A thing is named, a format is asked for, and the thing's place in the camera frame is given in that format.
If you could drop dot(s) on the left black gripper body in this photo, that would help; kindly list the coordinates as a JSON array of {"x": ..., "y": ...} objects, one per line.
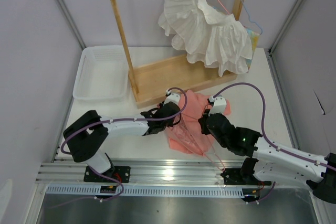
[{"x": 169, "y": 124}]

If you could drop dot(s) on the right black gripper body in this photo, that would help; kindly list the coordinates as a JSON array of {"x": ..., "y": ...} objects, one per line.
[{"x": 204, "y": 128}]

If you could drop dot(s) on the pink skirt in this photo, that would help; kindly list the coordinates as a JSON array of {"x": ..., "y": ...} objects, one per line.
[{"x": 196, "y": 104}]

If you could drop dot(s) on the pink wire hanger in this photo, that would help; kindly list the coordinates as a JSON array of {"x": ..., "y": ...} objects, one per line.
[{"x": 210, "y": 155}]

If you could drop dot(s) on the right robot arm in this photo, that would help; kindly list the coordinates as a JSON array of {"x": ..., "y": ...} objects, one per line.
[{"x": 268, "y": 161}]

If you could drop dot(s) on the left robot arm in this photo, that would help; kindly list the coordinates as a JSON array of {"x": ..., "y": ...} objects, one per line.
[{"x": 85, "y": 136}]

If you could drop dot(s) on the wooden clothes rack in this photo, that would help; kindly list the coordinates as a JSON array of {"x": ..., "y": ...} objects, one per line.
[{"x": 160, "y": 68}]

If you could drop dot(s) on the white plastic basket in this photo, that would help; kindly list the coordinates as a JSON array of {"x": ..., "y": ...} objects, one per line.
[{"x": 102, "y": 74}]

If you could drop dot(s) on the white ruffled dress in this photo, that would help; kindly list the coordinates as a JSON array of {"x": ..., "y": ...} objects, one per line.
[{"x": 207, "y": 35}]

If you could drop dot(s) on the colourful pastel garment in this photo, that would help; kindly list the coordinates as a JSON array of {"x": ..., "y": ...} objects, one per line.
[{"x": 253, "y": 40}]

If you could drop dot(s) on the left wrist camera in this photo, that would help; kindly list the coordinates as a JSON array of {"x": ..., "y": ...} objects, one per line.
[{"x": 172, "y": 97}]

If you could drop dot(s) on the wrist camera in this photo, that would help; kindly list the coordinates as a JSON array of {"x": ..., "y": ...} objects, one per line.
[
  {"x": 219, "y": 104},
  {"x": 172, "y": 97}
]

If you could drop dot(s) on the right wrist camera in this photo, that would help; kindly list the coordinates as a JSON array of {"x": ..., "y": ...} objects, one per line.
[{"x": 219, "y": 104}]

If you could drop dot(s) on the aluminium mounting rail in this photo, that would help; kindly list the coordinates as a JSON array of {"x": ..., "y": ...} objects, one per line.
[{"x": 168, "y": 172}]

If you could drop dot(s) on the white slotted cable duct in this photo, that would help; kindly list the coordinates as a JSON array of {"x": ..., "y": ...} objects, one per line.
[{"x": 155, "y": 191}]

